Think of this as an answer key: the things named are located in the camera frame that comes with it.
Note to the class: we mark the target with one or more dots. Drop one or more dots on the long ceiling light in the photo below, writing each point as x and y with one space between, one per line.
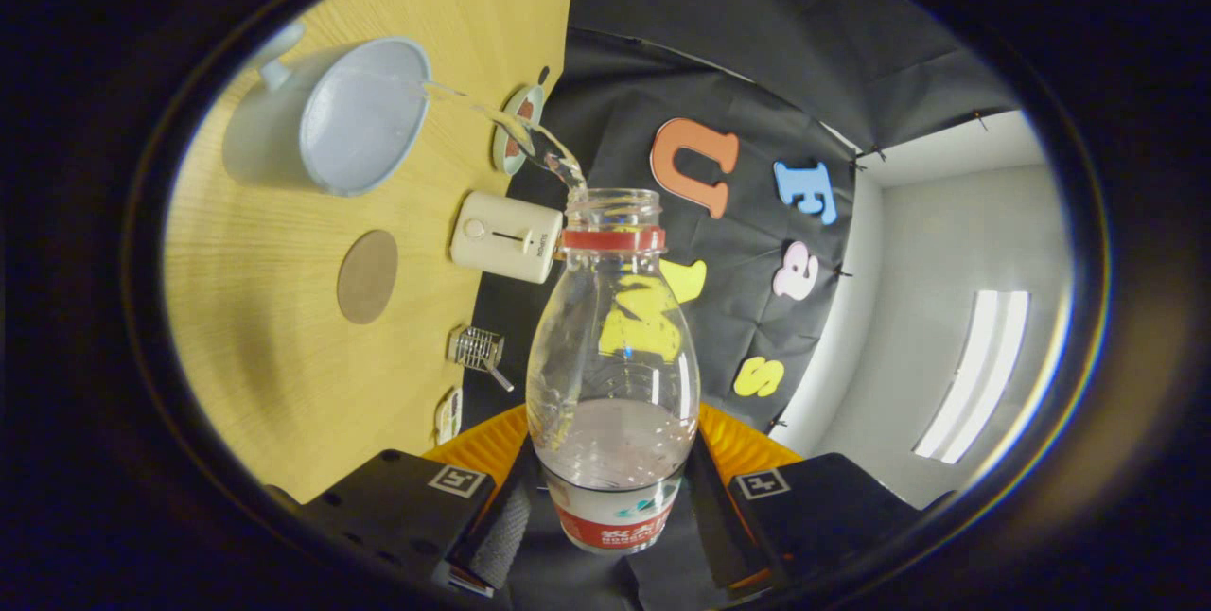
974 375

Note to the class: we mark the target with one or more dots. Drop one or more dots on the pale green plate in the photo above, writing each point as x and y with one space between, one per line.
500 152

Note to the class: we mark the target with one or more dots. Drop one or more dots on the wooden table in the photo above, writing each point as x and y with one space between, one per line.
255 356

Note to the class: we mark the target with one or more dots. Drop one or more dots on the white divided tray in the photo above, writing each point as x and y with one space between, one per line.
448 417

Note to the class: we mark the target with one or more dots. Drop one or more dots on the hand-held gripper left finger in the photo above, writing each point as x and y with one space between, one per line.
497 540

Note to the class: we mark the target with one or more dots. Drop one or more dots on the white toaster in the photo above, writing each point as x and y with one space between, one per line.
501 235

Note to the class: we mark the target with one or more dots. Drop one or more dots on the black backdrop cloth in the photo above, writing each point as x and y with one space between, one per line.
757 43

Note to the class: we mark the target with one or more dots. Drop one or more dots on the round brown coaster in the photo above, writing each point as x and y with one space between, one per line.
367 277

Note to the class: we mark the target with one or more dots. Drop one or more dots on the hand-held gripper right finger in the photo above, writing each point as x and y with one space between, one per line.
724 526

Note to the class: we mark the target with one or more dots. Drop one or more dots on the clear plastic juice bottle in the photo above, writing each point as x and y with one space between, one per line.
613 460

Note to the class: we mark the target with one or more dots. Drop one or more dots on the brown food piece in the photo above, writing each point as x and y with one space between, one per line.
512 142
526 110

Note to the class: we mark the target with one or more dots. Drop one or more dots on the light blue cup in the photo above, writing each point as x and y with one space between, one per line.
364 119

